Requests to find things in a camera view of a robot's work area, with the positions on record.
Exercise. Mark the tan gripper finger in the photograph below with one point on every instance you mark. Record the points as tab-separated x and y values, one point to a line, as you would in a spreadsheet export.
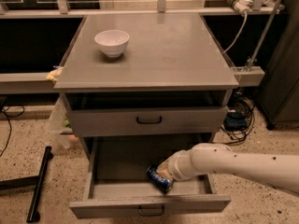
163	171

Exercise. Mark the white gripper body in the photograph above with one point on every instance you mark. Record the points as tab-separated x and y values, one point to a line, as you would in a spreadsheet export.
176	168

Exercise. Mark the blue pepsi can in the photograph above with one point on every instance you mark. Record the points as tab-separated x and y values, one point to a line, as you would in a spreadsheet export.
164	184

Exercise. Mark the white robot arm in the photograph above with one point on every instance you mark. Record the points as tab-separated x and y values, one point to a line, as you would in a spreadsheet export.
279	172

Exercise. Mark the open grey middle drawer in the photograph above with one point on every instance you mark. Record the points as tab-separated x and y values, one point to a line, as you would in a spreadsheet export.
117	183

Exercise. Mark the grey top drawer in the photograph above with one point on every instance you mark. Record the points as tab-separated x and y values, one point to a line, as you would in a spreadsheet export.
114	113

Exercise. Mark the grey drawer cabinet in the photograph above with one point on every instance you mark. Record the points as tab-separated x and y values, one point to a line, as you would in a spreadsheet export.
140	77

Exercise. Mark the clear plastic bag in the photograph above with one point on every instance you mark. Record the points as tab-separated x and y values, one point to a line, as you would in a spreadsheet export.
56	125

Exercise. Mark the dark grey cabinet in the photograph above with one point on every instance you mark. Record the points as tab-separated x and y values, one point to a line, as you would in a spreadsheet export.
278	94

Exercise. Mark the black metal stand base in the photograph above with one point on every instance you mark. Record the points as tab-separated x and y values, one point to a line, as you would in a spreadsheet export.
35	181

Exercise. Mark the thin metal pole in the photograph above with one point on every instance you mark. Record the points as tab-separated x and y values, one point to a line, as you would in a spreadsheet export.
251	60

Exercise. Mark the white ceramic bowl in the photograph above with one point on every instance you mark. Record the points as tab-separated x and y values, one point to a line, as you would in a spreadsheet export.
112	43

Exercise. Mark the white power strip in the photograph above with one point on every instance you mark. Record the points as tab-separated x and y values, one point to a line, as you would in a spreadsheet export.
240	6

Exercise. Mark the black middle drawer handle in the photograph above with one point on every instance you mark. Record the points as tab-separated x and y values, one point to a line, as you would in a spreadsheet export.
151	211

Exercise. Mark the black drawer handle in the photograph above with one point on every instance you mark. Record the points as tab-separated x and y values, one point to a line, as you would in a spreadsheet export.
151	211
142	121

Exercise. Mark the black top drawer handle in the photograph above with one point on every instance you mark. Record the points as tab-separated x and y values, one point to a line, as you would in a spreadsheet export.
142	121

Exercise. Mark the grey metal rail frame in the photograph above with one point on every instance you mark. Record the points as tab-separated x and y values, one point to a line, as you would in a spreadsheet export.
28	81

